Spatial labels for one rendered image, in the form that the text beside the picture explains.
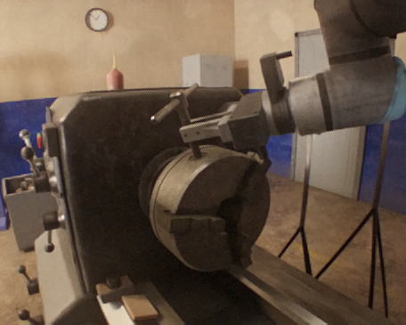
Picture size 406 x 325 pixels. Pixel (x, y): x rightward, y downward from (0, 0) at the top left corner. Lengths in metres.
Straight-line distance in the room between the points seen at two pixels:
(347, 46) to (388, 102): 0.09
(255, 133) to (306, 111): 0.08
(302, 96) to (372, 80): 0.10
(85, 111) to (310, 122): 0.43
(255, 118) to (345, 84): 0.13
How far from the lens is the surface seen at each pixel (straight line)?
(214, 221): 0.48
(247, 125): 0.40
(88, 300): 0.81
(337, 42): 0.41
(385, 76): 0.42
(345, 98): 0.40
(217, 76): 4.21
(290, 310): 0.72
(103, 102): 0.61
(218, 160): 0.50
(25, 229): 2.76
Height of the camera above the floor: 1.33
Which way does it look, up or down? 15 degrees down
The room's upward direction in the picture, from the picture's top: 1 degrees counter-clockwise
